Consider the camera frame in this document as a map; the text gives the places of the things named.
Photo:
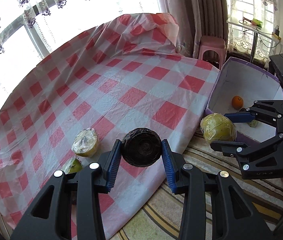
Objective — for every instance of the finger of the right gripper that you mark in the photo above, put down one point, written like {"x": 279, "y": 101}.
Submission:
{"x": 265, "y": 111}
{"x": 267, "y": 155}

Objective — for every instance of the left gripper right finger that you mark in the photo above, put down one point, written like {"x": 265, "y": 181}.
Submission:
{"x": 233, "y": 215}

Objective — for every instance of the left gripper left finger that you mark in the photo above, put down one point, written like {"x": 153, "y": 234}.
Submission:
{"x": 49, "y": 214}

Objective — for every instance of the yellow-green round fruit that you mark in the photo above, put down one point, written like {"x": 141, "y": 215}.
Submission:
{"x": 217, "y": 127}

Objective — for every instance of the orange tangerine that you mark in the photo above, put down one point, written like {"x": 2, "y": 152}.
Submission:
{"x": 237, "y": 102}

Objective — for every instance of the dark purple fruit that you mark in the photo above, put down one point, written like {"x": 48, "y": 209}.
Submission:
{"x": 141, "y": 147}

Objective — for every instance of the green round fruit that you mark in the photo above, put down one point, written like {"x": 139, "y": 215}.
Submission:
{"x": 253, "y": 123}

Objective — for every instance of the wrapped green fruit half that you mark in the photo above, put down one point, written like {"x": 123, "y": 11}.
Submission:
{"x": 72, "y": 165}

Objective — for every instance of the wrapped yellow fruit half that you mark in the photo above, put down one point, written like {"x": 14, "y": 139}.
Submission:
{"x": 86, "y": 143}

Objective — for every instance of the purple cardboard box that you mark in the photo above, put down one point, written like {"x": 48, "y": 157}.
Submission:
{"x": 241, "y": 78}

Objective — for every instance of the pink plastic stool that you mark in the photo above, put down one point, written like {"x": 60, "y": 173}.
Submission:
{"x": 215, "y": 44}

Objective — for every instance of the small glass side table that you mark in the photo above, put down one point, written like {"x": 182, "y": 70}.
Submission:
{"x": 252, "y": 41}

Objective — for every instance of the red white checkered tablecloth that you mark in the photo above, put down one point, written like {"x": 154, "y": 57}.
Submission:
{"x": 114, "y": 78}

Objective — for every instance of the pink patterned curtain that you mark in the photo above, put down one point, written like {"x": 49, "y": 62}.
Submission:
{"x": 197, "y": 18}

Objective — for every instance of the sheer floral lace curtain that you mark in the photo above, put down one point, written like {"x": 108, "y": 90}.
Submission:
{"x": 50, "y": 23}

